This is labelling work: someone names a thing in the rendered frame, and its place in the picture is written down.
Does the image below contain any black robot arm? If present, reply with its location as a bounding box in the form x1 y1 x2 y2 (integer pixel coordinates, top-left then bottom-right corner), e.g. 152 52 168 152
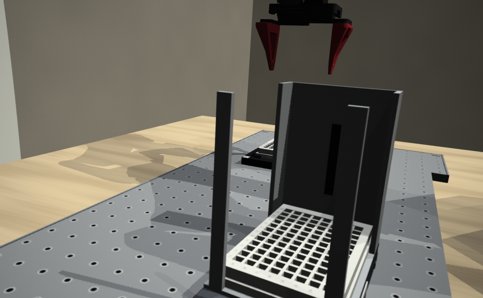
277 0 328 5

